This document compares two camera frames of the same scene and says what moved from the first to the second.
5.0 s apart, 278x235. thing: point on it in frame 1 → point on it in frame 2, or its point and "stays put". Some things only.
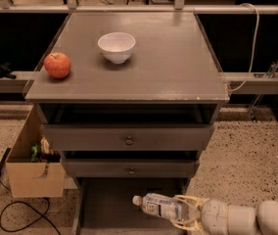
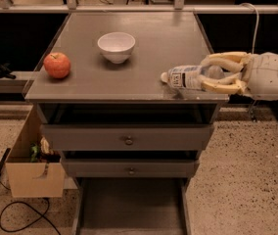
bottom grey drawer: [104, 206] stays put
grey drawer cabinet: [129, 101] stays put
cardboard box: [28, 178] stays put
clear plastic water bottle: [166, 206] → [188, 77]
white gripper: [213, 213] → [267, 76]
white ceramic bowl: [116, 46] stays put
